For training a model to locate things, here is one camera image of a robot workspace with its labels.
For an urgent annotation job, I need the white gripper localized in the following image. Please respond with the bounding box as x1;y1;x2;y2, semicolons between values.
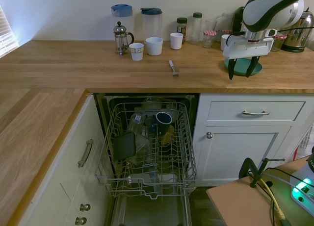
222;36;274;80

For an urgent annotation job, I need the white handled metal fork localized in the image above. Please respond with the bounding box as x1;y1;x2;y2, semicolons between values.
168;60;181;77

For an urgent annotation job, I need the dishwasher door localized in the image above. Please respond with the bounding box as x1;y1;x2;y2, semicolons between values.
110;194;193;226

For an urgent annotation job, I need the green plate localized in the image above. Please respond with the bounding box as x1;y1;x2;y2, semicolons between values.
224;57;263;77

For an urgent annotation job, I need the plain white cup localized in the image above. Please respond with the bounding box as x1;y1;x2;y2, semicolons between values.
220;34;234;51
170;32;184;50

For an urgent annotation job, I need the small jar red checked lid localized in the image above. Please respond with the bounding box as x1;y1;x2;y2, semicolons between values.
202;29;217;49

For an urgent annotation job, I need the white drawer front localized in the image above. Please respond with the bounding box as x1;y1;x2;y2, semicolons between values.
207;100;306;122

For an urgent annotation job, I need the tall black bottle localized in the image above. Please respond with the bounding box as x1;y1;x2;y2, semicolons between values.
232;7;246;38

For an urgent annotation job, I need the large clear glass jar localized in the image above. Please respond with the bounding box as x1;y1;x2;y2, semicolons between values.
215;12;234;32

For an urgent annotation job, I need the clear glass tumbler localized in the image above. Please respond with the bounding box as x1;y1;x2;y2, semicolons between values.
205;19;218;32

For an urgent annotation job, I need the clear bottle green lid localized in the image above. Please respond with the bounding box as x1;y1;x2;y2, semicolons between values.
191;12;204;45

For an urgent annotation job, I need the stainless steel electric kettle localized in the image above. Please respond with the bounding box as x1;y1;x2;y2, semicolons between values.
281;7;314;53

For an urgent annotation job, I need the spice jar green lid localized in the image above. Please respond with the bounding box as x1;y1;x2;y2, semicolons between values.
176;17;188;43

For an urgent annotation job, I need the white cabinet door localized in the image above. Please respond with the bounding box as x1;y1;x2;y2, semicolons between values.
196;125;291;182

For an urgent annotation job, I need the wide white cup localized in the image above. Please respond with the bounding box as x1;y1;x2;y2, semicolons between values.
145;36;164;56

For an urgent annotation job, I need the dark blue mug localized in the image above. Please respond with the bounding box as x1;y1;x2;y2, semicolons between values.
156;111;173;136

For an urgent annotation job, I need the plastic bag red print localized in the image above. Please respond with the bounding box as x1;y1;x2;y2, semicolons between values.
293;123;314;163

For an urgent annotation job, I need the yellow plastic item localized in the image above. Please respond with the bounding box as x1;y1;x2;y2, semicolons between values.
162;125;176;146

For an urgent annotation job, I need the white cup with patterned band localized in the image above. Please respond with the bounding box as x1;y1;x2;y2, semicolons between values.
129;43;145;62

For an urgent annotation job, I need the clear pitcher dark blue lid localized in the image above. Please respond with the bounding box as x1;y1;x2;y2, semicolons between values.
140;7;164;40

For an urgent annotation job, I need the black table clamp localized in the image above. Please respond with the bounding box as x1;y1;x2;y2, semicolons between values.
239;157;286;189

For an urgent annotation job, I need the clear glass jar with label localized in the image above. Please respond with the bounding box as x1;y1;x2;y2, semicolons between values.
127;113;150;138

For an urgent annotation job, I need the glass French press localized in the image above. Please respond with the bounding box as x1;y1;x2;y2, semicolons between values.
112;21;135;56

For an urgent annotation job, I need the clear plastic container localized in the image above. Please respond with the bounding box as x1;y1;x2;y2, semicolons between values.
133;135;154;163

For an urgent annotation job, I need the white dish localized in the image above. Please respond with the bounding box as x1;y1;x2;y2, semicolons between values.
127;173;179;188

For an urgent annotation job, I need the clear pitcher light blue lid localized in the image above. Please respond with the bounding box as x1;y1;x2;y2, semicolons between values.
110;4;134;44

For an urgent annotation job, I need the wooden robot table board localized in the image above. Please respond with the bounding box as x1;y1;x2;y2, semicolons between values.
206;156;314;226

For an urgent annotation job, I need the white power strip green light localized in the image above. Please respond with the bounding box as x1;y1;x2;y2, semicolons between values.
290;178;314;207

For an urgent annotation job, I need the black square container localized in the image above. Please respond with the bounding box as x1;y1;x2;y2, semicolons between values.
112;131;137;162

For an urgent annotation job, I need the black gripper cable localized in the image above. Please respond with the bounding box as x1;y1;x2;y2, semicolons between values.
225;31;246;46

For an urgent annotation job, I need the metal drawer handle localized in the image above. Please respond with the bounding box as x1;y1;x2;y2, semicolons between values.
242;110;270;116

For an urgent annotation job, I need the grey wire dishwasher rack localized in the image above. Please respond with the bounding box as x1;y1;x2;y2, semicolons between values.
94;102;198;201

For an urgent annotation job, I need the grey cable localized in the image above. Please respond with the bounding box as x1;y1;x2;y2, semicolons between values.
259;173;296;188

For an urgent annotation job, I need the yellow cable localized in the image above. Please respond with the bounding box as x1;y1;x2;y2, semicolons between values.
259;178;287;222

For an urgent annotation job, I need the metal cabinet bar handle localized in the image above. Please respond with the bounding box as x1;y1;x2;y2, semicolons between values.
78;139;93;169

